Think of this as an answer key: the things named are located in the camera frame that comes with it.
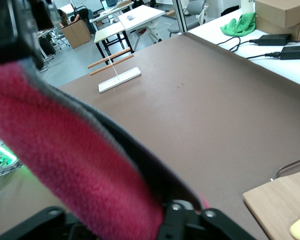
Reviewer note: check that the white cup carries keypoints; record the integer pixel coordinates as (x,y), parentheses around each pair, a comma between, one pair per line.
(247,5)

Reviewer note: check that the red cloth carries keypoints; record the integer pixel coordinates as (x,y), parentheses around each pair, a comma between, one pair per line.
(65,150)

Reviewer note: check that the open brown cardboard box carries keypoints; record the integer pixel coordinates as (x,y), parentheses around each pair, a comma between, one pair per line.
(76,33)

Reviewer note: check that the metal post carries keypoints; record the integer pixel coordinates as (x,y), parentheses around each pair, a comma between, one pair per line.
(178,15)

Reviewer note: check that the white rack with wooden rods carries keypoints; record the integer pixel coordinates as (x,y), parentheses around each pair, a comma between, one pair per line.
(120,78)

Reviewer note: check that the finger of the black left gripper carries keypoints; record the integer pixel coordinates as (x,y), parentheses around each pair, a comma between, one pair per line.
(42,13)
(12,32)

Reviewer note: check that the person in olive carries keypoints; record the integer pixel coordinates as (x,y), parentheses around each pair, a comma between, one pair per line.
(63,17)

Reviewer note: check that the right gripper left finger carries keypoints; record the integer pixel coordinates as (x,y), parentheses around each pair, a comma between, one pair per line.
(27,227)

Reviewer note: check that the white desk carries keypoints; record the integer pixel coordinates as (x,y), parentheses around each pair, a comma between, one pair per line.
(107,31)
(140,15)

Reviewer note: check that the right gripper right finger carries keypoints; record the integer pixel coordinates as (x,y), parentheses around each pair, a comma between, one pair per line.
(205,227)

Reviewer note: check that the green cloth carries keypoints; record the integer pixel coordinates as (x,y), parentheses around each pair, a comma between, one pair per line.
(240,25)

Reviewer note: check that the grey stool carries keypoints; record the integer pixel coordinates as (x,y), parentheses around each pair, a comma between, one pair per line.
(175,29)

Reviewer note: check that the large cardboard box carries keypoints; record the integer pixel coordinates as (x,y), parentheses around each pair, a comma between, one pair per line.
(285,12)

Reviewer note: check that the person in black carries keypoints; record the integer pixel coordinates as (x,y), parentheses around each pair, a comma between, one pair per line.
(82,13)

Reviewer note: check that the wooden cutting board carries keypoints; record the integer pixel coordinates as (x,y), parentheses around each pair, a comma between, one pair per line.
(277,200)

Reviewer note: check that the grey office chair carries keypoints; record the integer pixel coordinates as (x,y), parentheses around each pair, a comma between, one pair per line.
(195,6)

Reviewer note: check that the black power adapter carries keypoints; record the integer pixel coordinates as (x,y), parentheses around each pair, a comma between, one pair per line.
(297,52)
(275,39)

